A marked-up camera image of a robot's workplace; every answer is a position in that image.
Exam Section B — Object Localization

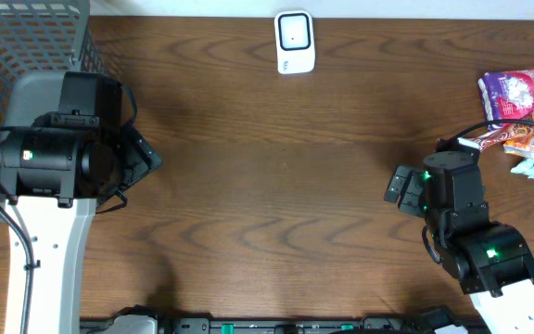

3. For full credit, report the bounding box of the red chocolate bar wrapper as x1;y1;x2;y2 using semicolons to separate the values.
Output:
471;123;534;151

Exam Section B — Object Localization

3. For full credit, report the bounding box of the pink purple tissue pack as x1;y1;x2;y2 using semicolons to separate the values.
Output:
477;70;534;121

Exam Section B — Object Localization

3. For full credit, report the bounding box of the orange snack packet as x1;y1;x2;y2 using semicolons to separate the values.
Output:
502;135;534;160

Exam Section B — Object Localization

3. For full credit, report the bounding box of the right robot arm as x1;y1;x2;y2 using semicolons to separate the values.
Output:
385;150;534;333

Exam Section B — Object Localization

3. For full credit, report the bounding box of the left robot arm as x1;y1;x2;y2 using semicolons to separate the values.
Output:
0;110;162;333

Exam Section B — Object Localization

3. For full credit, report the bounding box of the white barcode scanner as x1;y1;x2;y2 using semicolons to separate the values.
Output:
273;10;316;75

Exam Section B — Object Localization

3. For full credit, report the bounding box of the grey plastic mesh basket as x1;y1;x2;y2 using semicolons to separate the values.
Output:
0;0;120;201

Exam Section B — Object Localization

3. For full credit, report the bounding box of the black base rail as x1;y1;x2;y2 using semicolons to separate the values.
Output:
79;305;490;334

